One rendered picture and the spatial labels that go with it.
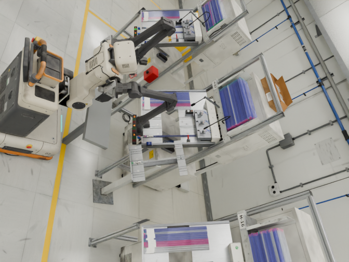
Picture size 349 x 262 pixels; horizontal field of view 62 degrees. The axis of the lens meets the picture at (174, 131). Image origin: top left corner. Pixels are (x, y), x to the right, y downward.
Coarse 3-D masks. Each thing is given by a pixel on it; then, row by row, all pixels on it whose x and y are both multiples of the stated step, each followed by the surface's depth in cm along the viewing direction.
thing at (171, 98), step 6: (138, 84) 216; (132, 90) 209; (144, 90) 216; (150, 90) 219; (132, 96) 212; (138, 96) 214; (144, 96) 219; (150, 96) 221; (156, 96) 222; (162, 96) 224; (168, 96) 228; (174, 96) 231; (168, 102) 238; (174, 102) 233
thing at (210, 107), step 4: (212, 100) 305; (208, 104) 301; (212, 104) 302; (208, 108) 298; (212, 108) 299; (208, 112) 295; (212, 112) 296; (208, 116) 294; (212, 116) 293; (216, 116) 293; (212, 120) 290; (216, 120) 290; (216, 124) 288; (212, 128) 284; (216, 128) 285; (212, 132) 282; (216, 132) 282; (212, 136) 279; (216, 136) 279; (212, 140) 282; (216, 140) 282
